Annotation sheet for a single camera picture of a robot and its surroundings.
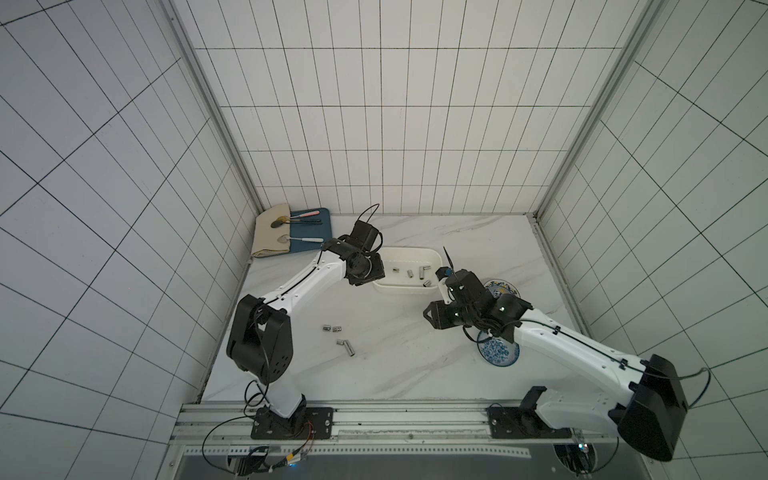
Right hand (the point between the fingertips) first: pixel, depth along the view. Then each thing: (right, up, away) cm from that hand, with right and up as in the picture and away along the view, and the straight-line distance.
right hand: (419, 316), depth 78 cm
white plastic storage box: (-1, +14, +28) cm, 32 cm away
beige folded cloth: (-55, +21, +33) cm, 68 cm away
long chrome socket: (-20, -11, +7) cm, 24 cm away
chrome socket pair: (-27, -7, +11) cm, 30 cm away
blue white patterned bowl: (+23, -12, +6) cm, 26 cm away
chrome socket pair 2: (-24, -7, +11) cm, 28 cm away
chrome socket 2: (-1, +9, +23) cm, 24 cm away
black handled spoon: (-51, +28, +40) cm, 71 cm away
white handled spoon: (-47, +21, +33) cm, 61 cm away
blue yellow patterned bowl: (+28, +5, +17) cm, 33 cm away
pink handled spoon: (-41, +31, +41) cm, 66 cm away
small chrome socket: (-22, -10, +8) cm, 26 cm away
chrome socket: (-5, +10, +26) cm, 28 cm away
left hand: (-12, +9, +8) cm, 17 cm away
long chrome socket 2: (+3, +9, +23) cm, 24 cm away
